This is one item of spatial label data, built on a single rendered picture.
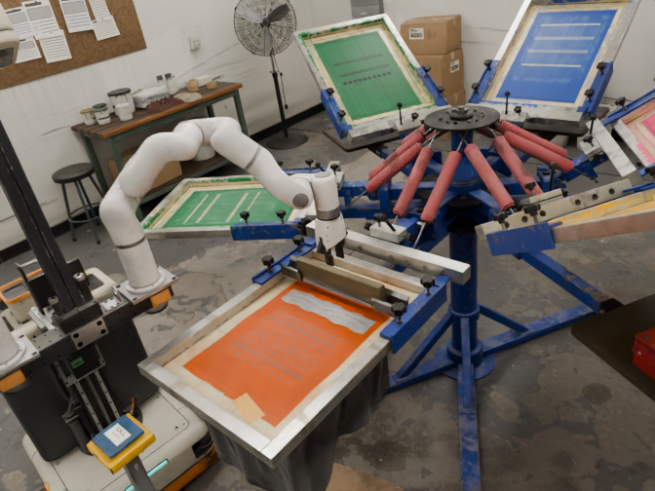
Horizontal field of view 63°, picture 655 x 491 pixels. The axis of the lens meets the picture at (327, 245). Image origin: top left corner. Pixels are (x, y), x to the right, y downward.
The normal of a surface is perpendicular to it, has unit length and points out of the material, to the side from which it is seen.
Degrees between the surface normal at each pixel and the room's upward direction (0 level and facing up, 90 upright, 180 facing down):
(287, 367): 0
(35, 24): 85
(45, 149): 90
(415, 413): 0
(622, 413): 0
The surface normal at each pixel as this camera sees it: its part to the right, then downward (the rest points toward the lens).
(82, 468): -0.14, -0.85
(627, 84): -0.65, 0.47
